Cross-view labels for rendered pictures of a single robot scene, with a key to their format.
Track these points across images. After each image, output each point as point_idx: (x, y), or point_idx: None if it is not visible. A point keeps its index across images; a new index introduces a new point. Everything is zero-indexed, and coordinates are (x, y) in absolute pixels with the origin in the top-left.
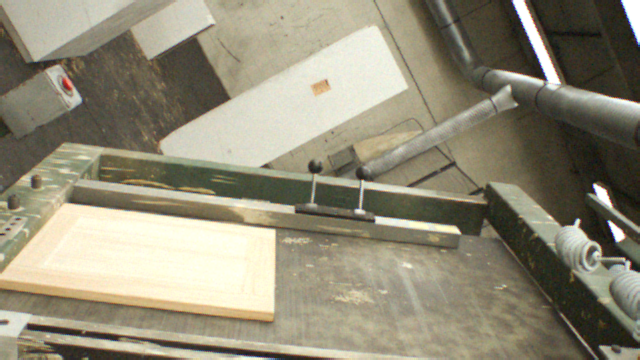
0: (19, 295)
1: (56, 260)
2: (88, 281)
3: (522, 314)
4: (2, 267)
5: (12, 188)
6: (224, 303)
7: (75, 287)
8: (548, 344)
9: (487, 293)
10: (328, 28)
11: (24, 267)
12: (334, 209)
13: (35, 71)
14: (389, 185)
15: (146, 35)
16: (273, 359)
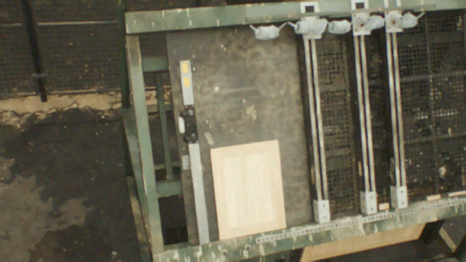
0: (286, 218)
1: (267, 217)
2: (278, 201)
3: (245, 44)
4: (282, 228)
5: (229, 260)
6: (277, 156)
7: (282, 203)
8: (265, 41)
9: (231, 56)
10: None
11: (277, 223)
12: (189, 124)
13: None
14: (135, 94)
15: None
16: (320, 136)
